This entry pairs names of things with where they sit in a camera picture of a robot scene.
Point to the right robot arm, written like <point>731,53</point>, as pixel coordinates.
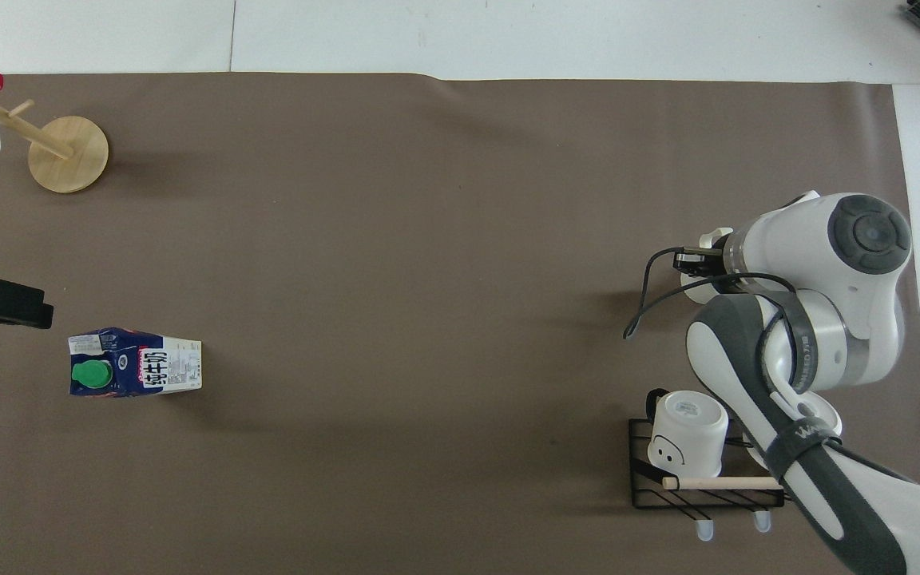
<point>819,335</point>

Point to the blue and white milk carton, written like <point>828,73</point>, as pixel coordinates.
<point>164,367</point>

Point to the white mug with face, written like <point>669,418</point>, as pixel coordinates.
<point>691,435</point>

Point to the small clear plastic peg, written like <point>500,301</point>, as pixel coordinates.
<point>704,529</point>
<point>762,521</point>

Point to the wooden mug tree stand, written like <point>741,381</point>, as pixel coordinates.
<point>69,156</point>

